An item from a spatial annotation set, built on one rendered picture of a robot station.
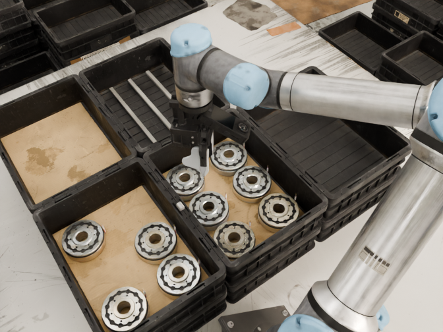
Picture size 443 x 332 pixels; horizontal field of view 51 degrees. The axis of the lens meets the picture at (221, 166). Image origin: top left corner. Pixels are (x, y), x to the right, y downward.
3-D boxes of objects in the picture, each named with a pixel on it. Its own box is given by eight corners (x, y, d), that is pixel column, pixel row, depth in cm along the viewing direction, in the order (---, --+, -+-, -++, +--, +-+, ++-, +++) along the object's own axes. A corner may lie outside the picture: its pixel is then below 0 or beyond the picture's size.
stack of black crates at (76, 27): (124, 55, 267) (108, -17, 231) (150, 83, 252) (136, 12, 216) (60, 83, 254) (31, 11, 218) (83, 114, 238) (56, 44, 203)
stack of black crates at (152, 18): (184, 29, 280) (178, -23, 253) (211, 55, 265) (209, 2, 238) (125, 55, 267) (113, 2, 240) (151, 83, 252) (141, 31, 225)
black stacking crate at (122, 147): (146, 181, 130) (139, 155, 121) (46, 236, 120) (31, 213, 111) (86, 101, 150) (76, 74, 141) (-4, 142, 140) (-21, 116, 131)
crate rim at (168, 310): (229, 275, 102) (229, 271, 100) (107, 358, 92) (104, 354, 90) (141, 160, 122) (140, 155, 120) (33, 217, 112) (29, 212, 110)
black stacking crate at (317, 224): (323, 227, 119) (330, 203, 110) (230, 291, 109) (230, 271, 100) (233, 134, 139) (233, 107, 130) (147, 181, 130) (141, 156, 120)
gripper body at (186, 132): (179, 124, 106) (175, 83, 97) (216, 128, 105) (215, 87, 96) (172, 149, 101) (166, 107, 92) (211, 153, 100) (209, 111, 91)
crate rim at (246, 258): (330, 207, 112) (331, 202, 110) (229, 275, 102) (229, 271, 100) (233, 111, 132) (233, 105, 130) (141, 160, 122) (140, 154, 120)
